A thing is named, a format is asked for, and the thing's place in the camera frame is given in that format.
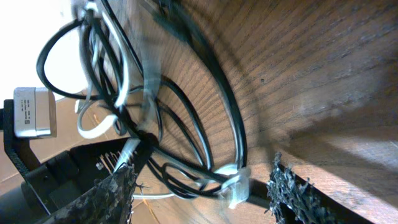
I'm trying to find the white cable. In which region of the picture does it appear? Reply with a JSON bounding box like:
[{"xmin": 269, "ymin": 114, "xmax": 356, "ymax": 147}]
[{"xmin": 74, "ymin": 0, "xmax": 251, "ymax": 210}]

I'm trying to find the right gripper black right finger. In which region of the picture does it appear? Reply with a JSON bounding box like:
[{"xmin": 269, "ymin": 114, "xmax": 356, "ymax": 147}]
[{"xmin": 267, "ymin": 152, "xmax": 370, "ymax": 224}]

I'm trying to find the black cable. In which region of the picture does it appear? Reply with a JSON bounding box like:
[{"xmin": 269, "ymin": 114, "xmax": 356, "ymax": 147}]
[{"xmin": 35, "ymin": 0, "xmax": 249, "ymax": 200}]

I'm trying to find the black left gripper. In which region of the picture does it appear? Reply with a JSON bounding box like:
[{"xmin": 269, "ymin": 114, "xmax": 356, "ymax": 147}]
[{"xmin": 0, "ymin": 133, "xmax": 159, "ymax": 224}]

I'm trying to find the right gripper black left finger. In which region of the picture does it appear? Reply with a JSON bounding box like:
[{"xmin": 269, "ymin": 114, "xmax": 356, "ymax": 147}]
[{"xmin": 38, "ymin": 164, "xmax": 137, "ymax": 224}]

